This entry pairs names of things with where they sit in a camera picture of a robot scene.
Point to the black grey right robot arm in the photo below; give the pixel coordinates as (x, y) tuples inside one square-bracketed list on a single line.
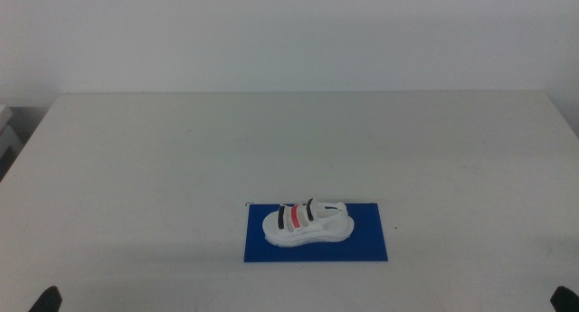
[(566, 300)]

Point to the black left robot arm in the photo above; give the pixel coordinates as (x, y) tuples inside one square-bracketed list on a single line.
[(47, 301)]

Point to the blue rectangular mat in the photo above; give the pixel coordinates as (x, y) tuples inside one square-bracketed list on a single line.
[(366, 239)]

